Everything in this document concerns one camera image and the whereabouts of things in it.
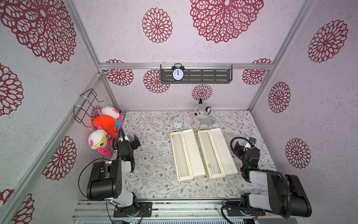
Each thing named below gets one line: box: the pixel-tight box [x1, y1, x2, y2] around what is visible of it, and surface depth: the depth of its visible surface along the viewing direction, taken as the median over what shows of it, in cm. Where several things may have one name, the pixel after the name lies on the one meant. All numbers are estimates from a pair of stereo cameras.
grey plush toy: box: [191, 98, 216, 131], surface depth 99 cm
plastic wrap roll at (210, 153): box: [200, 131, 222, 175], surface depth 90 cm
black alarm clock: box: [171, 63, 186, 82], surface depth 92 cm
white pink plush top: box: [99, 105, 123, 121], surface depth 97 cm
